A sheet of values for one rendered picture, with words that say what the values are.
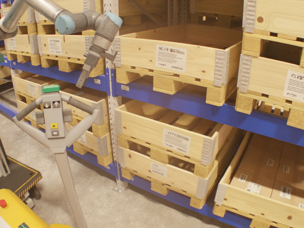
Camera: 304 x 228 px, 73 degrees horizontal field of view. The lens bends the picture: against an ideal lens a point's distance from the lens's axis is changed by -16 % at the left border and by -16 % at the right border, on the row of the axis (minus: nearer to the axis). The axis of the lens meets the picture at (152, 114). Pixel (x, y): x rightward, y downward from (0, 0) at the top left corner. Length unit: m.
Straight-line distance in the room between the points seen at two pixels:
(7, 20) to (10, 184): 1.44
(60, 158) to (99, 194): 1.35
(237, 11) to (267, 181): 1.67
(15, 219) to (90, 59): 0.84
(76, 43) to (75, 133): 1.04
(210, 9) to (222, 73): 1.39
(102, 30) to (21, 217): 0.96
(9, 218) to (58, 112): 0.59
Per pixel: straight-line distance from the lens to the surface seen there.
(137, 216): 2.27
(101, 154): 2.31
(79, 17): 1.09
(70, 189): 1.34
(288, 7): 1.27
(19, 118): 1.19
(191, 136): 1.60
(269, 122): 1.47
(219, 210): 1.92
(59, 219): 2.37
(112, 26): 1.07
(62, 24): 1.07
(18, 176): 2.46
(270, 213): 1.81
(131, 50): 1.64
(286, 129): 1.48
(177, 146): 1.69
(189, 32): 2.71
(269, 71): 1.32
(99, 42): 1.06
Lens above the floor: 1.77
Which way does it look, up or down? 27 degrees down
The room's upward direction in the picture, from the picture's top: straight up
